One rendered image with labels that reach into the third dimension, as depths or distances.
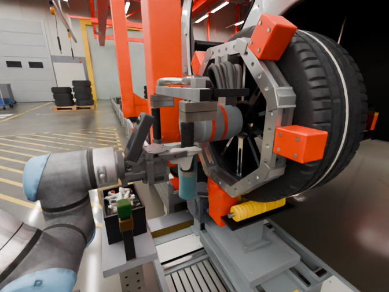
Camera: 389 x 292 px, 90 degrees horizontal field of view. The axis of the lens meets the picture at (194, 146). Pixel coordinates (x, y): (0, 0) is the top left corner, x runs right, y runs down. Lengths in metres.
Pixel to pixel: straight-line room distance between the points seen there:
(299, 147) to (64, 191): 0.51
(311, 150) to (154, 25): 0.86
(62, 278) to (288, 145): 0.50
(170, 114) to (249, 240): 0.76
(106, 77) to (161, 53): 12.48
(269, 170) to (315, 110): 0.19
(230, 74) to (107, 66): 13.07
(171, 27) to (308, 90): 0.73
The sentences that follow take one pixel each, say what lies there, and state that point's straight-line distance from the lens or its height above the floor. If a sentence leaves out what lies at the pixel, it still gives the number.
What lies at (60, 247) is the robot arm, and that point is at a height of 0.73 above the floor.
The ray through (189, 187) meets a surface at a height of 0.55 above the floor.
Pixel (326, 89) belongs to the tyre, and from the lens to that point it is 0.61.
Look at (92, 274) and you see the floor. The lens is 1.38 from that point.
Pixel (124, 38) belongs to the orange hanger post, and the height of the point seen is 1.54.
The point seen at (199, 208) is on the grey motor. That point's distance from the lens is 1.11.
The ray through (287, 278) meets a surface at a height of 0.15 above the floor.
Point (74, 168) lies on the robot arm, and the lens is 0.45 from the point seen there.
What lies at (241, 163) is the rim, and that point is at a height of 0.67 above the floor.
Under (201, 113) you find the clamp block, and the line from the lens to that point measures 0.49.
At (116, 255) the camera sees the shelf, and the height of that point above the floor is 0.45.
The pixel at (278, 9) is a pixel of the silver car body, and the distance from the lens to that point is 1.11.
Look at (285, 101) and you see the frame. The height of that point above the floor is 0.95.
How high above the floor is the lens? 0.99
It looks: 18 degrees down
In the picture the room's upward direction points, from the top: straight up
